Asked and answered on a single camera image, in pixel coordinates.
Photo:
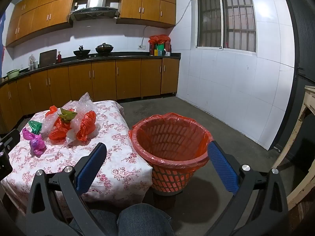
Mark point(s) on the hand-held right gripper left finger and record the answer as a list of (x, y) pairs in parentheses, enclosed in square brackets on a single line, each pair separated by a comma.
[(88, 167)]

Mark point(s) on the wall socket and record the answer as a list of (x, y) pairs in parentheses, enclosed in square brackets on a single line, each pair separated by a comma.
[(142, 46)]

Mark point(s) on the red bottle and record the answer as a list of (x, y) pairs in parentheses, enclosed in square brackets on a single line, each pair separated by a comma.
[(59, 57)]

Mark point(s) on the green basin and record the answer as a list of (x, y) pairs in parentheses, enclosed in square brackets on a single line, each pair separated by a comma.
[(12, 74)]

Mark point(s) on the dark door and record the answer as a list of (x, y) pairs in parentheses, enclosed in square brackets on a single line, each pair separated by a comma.
[(302, 41)]

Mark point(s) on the glass jar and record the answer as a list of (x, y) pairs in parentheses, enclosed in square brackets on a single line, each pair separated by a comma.
[(32, 62)]

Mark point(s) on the orange plastic bag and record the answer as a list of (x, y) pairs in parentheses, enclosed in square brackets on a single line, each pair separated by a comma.
[(87, 125), (51, 110), (59, 132)]

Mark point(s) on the barred window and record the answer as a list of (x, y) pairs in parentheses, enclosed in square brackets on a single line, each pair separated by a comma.
[(224, 17)]

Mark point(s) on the person's leg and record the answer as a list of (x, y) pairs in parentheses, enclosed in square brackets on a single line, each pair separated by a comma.
[(103, 222), (145, 221)]

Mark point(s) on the person's right leg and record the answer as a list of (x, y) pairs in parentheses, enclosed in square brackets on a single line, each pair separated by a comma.
[(145, 221)]

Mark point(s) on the wooden cabinets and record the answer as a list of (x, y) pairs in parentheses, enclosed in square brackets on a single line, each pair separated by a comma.
[(59, 5), (103, 78)]

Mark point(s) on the green plastic bag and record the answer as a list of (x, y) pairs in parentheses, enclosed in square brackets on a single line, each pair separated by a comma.
[(35, 126)]

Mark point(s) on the green box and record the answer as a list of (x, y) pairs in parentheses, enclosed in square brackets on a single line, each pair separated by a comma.
[(160, 47)]

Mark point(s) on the purple plastic bag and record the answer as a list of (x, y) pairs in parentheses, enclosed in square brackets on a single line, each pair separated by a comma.
[(29, 134), (37, 147)]

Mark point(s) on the bubble wrap sheet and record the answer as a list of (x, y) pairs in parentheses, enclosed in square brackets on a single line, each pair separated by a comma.
[(85, 103)]

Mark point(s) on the green leafy wrapper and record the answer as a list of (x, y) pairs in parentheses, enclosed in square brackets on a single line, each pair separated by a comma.
[(67, 114)]

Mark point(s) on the pink and blue cloth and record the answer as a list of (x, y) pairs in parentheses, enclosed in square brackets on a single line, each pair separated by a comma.
[(2, 36)]

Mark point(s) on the dark cutting board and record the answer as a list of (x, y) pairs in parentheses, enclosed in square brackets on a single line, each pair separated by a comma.
[(48, 57)]

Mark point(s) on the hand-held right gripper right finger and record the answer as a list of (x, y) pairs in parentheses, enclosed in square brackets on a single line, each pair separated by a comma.
[(222, 167)]

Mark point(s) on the black wok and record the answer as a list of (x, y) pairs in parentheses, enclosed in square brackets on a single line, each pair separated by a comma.
[(81, 52)]

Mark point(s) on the black pot with lid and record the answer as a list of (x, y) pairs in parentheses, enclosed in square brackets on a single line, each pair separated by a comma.
[(104, 48)]

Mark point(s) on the orange plastic basket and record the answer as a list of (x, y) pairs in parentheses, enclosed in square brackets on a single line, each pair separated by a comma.
[(169, 177)]

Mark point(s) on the wooden lower cabinets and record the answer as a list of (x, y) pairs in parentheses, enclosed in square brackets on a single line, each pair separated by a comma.
[(103, 78)]

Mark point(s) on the cream wooden table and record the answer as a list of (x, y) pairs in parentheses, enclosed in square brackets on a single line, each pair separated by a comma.
[(299, 132)]

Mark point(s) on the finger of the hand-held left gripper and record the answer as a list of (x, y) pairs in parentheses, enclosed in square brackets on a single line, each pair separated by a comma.
[(11, 137)]

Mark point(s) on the wooden upper cabinets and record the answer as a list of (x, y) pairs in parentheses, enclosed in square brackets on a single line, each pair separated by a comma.
[(59, 5)]

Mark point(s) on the floral tablecloth table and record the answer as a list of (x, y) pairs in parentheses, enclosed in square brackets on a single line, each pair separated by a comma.
[(115, 137)]

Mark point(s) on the person's left leg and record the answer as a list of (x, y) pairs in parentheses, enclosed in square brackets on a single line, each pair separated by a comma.
[(103, 222)]

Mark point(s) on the steel range hood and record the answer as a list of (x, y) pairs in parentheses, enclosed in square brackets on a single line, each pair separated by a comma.
[(97, 7)]

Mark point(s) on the red plastic bag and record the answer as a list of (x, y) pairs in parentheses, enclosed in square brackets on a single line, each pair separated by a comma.
[(159, 39)]

